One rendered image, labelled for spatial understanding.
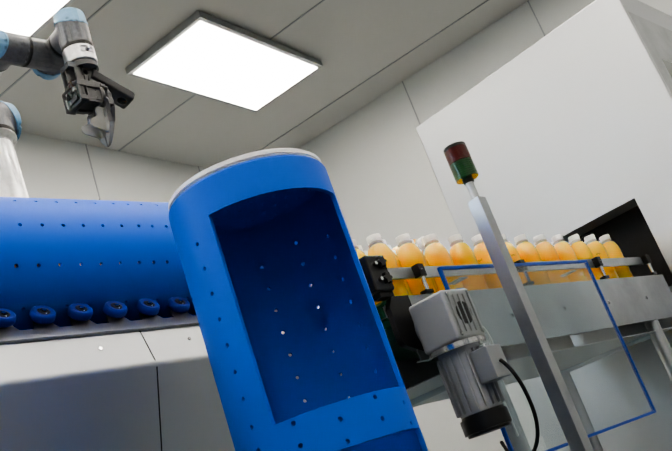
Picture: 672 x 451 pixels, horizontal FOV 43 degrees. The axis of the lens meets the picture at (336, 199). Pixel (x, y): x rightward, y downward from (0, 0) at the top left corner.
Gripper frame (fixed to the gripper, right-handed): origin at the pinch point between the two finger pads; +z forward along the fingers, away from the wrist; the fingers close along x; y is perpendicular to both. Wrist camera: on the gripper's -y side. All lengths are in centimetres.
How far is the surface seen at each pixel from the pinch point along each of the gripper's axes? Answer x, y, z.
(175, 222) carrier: 42, 24, 42
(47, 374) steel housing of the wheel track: 14, 36, 57
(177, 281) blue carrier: 11.4, 1.7, 40.0
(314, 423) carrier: 56, 21, 81
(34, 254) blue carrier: 13.9, 33.0, 34.5
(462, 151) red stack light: 39, -80, 18
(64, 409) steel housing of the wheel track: 12, 33, 63
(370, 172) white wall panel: -234, -418, -146
